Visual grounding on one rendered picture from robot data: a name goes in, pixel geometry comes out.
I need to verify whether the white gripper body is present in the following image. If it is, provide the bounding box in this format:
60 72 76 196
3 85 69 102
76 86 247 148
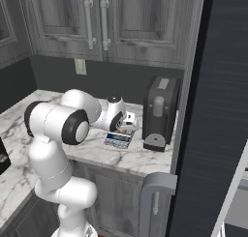
121 111 140 133

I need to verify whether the dark digital scale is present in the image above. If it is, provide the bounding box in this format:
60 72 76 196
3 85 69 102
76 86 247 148
104 128 137 150

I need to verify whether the dark fridge door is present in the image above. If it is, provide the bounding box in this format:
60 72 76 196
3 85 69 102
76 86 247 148
165 0 248 237

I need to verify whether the black coffee machine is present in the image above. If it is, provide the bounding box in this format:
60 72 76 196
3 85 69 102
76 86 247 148
141 75 182 153

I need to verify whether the grey base cupboard door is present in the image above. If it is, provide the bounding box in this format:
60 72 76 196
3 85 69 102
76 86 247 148
71 161 172 237

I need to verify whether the black appliance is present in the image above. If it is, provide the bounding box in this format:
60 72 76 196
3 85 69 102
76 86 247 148
0 136 13 176

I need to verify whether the grey base cupboard run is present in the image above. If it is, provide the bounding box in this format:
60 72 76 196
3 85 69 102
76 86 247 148
0 188 61 237

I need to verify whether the beige wall socket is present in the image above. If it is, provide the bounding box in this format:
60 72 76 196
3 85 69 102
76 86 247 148
74 58 88 76

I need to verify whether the grey base cupboard handle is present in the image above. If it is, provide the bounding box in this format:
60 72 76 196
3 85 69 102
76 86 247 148
151 191 161 217

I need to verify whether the grey wall cupboard door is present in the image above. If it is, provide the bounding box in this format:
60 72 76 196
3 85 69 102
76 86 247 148
18 0 105 63
102 0 205 71

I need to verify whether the white cupboard door handle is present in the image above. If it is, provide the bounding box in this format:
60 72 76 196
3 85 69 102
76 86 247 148
82 0 98 51
99 0 111 52

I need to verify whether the grey glazed wall cupboard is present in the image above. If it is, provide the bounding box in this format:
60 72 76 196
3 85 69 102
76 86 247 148
0 0 35 71

